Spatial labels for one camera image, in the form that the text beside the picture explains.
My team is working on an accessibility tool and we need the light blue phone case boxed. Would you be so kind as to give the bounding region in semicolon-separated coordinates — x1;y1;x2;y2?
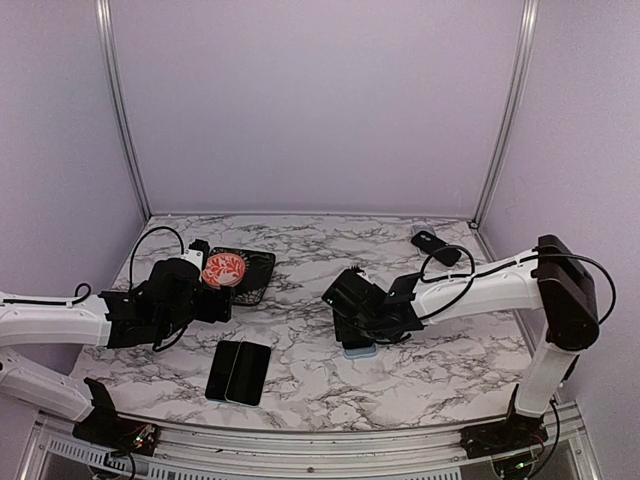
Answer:
343;345;378;360

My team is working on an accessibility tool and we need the black phone light-blue edge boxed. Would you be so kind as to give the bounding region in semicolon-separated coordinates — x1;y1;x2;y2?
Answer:
343;342;377;354

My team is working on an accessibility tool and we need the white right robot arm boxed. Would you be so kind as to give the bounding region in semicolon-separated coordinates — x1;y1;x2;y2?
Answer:
322;235;600;448

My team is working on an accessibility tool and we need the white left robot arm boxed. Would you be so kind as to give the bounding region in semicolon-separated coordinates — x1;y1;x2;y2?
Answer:
1;254;233;445

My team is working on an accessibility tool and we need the black phone leftmost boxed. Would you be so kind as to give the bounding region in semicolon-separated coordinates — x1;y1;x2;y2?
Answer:
205;340;241;402

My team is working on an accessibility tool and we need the black phone case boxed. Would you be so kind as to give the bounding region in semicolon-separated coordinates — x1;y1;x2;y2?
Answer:
410;230;461;267

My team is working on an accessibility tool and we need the black phone middle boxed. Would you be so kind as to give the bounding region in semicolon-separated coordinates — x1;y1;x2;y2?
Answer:
225;342;272;407

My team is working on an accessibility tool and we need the grey phone case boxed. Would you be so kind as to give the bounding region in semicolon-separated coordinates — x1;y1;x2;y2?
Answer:
411;224;436;236

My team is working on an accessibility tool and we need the red white patterned bowl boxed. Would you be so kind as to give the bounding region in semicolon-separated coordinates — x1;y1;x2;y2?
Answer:
202;252;247;288

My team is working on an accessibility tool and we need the black square floral plate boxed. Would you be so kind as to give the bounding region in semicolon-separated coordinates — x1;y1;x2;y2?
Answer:
209;247;276;307

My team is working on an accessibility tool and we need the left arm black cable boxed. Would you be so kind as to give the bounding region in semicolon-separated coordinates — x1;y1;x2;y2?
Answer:
72;225;194;351

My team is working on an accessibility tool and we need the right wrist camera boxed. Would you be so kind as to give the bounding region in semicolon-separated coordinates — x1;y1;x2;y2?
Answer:
349;265;368;279

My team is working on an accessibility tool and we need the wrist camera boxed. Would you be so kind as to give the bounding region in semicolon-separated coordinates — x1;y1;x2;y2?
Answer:
181;239;211;271
349;265;368;279

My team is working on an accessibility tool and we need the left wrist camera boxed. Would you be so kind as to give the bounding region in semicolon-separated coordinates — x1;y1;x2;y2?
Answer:
181;239;211;271

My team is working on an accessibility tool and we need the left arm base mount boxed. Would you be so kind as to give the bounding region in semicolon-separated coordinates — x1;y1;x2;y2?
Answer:
72;378;160;457

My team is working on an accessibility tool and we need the front aluminium rail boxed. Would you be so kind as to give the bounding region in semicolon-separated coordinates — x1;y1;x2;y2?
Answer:
16;404;603;479

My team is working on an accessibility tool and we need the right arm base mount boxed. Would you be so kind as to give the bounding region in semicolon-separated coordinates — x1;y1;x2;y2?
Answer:
460;386;548;459

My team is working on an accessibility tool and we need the left aluminium frame post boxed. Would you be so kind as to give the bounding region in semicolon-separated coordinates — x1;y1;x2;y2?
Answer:
95;0;152;223

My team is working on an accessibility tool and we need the aluminium frame post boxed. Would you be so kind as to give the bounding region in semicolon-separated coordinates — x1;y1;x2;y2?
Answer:
472;0;540;229
95;0;152;223

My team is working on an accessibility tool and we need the right aluminium frame post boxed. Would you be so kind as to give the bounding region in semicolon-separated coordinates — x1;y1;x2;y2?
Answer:
472;0;540;229

